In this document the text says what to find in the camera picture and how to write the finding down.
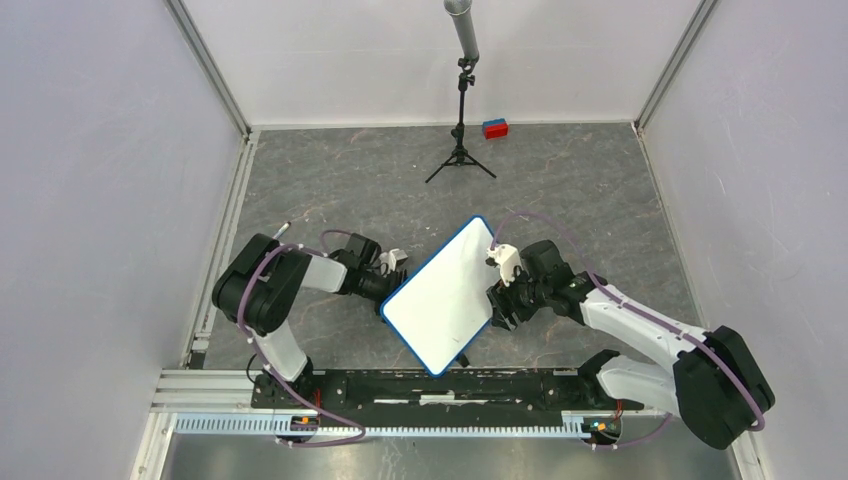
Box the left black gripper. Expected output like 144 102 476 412
355 267 425 329

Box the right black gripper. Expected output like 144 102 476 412
485 262 549 332

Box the blue-framed whiteboard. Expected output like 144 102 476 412
380 215 501 378

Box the black whiteboard marker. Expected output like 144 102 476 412
272 222 291 239

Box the silver microphone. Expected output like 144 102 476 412
425 0 497 184

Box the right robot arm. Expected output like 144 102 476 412
486 240 776 449

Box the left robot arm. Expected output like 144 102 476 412
211 233 408 408

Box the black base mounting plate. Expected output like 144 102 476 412
251 368 644 430

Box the red and blue eraser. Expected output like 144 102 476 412
481 118 509 140

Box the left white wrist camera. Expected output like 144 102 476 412
378 248 408 275

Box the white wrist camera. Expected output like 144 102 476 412
378 248 408 275
486 244 522 287

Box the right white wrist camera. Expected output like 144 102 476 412
486 244 522 287

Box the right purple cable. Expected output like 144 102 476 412
491 211 767 452

